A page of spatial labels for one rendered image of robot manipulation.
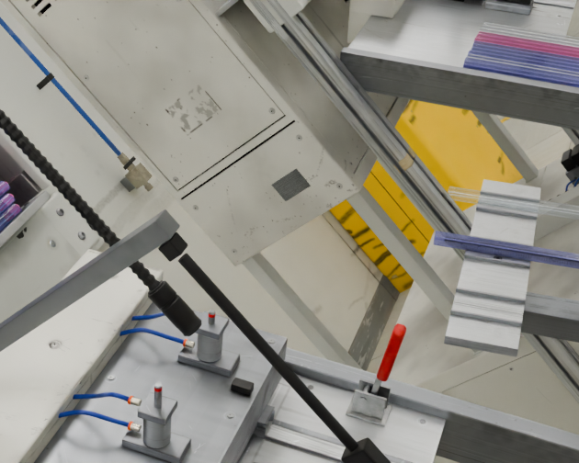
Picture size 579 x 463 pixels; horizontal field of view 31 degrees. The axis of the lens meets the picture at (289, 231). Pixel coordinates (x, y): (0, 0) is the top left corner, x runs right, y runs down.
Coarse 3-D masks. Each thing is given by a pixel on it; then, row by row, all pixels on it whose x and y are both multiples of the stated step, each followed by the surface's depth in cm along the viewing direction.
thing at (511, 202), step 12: (456, 192) 124; (468, 192) 124; (480, 192) 124; (480, 204) 124; (492, 204) 124; (504, 204) 123; (516, 204) 123; (528, 204) 122; (540, 204) 122; (552, 204) 123; (564, 204) 123; (564, 216) 122; (576, 216) 122
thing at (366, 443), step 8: (360, 440) 72; (368, 440) 72; (360, 448) 71; (368, 448) 71; (376, 448) 72; (344, 456) 72; (352, 456) 71; (360, 456) 71; (368, 456) 71; (376, 456) 71; (384, 456) 72
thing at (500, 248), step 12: (444, 240) 115; (456, 240) 115; (468, 240) 115; (480, 240) 115; (492, 240) 115; (480, 252) 115; (492, 252) 114; (504, 252) 114; (516, 252) 114; (528, 252) 113; (540, 252) 113; (552, 252) 113; (564, 252) 113; (552, 264) 113; (564, 264) 113; (576, 264) 112
